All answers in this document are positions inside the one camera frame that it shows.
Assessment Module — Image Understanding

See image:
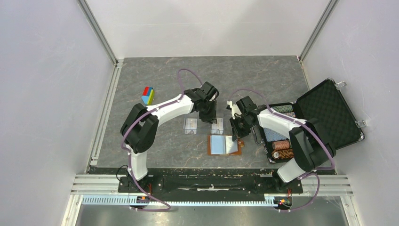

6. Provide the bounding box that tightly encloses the clear plastic card sleeve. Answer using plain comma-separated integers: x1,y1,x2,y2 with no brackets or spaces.
183,117,224,135

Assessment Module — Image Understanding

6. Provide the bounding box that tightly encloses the brown leather card holder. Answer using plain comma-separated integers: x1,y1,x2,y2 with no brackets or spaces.
207,135,245,156

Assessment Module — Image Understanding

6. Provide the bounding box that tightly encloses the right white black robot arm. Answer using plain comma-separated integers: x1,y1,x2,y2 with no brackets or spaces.
227,97,336,192

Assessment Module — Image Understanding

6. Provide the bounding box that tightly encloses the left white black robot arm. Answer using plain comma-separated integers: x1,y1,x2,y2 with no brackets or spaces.
120,82,219,192

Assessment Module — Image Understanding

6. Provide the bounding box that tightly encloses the blue patterned card deck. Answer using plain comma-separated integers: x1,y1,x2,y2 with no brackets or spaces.
264,128,287,142

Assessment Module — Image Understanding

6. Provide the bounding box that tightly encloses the orange brown poker chip roll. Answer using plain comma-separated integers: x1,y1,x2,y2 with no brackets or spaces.
272,140,291,150

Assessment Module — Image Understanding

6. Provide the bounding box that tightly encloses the green poker chip roll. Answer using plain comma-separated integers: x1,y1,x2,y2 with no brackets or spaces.
271,105,294,113

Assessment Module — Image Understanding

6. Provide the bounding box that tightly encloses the multicoloured block toy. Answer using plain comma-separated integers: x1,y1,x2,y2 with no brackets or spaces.
141,86,155,105

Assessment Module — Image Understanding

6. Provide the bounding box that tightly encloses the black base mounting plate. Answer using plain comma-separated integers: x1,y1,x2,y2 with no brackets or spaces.
118,168,303,202

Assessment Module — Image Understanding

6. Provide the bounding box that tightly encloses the black poker chip case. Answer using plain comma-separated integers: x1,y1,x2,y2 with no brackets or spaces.
270,78,365,150

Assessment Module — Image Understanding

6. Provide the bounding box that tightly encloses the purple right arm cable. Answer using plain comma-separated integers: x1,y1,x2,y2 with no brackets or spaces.
229,89,336,213

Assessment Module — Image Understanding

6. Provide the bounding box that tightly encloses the white slotted cable duct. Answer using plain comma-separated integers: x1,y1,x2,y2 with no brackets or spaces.
82,194,278,207

